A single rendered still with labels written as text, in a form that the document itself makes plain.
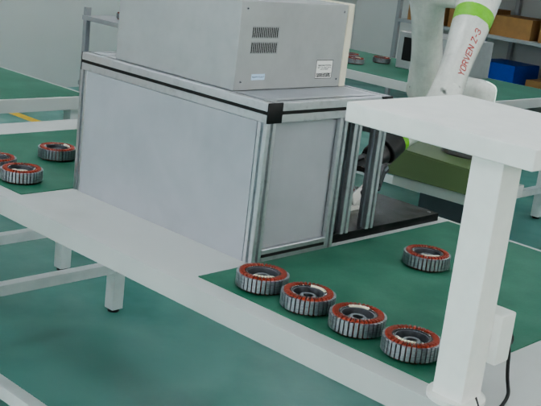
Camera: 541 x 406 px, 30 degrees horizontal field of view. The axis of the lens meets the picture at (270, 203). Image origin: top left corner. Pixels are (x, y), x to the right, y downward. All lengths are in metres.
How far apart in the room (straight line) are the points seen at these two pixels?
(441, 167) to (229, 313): 1.37
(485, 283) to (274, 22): 0.94
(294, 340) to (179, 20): 0.87
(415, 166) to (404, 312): 1.25
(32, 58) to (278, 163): 6.34
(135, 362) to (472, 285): 2.03
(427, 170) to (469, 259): 1.62
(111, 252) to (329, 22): 0.76
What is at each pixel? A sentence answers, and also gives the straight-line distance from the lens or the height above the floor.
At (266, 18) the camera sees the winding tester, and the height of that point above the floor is 1.28.
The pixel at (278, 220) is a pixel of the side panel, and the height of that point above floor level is 0.84.
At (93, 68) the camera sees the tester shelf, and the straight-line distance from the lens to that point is 2.64.
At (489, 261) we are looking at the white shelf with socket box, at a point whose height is 1.01.
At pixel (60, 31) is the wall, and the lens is 8.61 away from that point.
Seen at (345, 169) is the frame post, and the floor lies 0.93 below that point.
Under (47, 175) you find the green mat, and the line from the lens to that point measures 2.87.
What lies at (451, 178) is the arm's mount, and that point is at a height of 0.79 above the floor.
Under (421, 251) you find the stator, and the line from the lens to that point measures 2.45.
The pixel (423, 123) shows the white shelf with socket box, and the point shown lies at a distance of 1.66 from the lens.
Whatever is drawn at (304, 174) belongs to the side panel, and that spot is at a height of 0.94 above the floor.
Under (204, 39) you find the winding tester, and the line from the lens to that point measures 2.35.
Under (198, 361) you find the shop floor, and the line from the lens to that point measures 3.57.
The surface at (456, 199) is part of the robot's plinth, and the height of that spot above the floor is 0.72.
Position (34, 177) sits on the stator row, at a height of 0.77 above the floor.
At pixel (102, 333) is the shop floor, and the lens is 3.74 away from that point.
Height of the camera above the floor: 1.47
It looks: 15 degrees down
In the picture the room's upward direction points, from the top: 7 degrees clockwise
